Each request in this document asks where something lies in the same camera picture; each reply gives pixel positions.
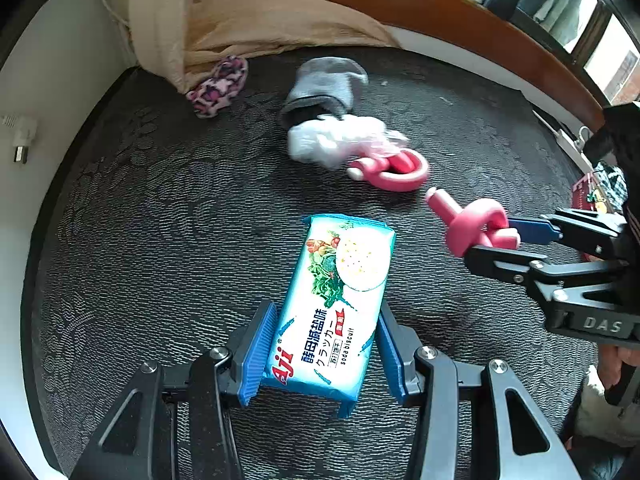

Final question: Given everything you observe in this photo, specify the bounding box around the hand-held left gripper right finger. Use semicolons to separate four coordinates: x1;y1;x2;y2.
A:
376;304;583;480

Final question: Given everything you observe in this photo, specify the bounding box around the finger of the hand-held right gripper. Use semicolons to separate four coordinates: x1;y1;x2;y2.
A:
465;244;556;286
507;208;626;256

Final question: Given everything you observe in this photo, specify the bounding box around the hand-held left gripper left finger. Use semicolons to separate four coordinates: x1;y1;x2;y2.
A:
70;301;278;480

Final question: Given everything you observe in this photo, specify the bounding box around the pink knotted foam toy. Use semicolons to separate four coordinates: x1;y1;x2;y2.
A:
425;186;521;259
346;149;431;193

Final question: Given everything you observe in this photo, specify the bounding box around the red tin container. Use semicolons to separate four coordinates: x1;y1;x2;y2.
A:
571;172;608;211

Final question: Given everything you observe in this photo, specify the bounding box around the blue biscuit packet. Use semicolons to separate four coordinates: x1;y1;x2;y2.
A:
260;213;397;420

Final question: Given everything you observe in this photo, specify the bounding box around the white fluffy item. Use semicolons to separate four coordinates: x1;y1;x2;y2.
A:
287;114;408;170

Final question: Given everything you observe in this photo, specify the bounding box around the grey sock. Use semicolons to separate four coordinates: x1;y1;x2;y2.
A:
277;57;370;128

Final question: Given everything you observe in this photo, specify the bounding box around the pink leopard print sock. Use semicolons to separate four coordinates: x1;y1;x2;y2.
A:
185;55;249;120

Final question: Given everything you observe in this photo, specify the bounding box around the person's right hand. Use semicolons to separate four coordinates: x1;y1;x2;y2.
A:
597;344;640;406

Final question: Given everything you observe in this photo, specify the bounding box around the blue plaid shirt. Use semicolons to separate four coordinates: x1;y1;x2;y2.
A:
592;160;628;211

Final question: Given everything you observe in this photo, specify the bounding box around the white power strip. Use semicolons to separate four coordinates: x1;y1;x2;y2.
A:
531;109;598;173

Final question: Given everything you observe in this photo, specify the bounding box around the white garment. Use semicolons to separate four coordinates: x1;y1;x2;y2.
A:
560;365;640;461

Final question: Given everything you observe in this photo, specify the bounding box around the black patterned tablecloth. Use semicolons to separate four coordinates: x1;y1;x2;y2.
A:
22;45;611;480

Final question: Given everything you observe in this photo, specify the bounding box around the white power plug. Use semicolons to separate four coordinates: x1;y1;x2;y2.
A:
0;112;38;165

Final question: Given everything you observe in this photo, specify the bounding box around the tan cloth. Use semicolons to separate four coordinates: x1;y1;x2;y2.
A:
182;0;401;63

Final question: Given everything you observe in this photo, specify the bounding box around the cream woven curtain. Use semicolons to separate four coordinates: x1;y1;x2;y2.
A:
96;0;201;93

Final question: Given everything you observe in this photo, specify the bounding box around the wooden window frame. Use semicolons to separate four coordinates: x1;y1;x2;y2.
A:
317;0;640;133

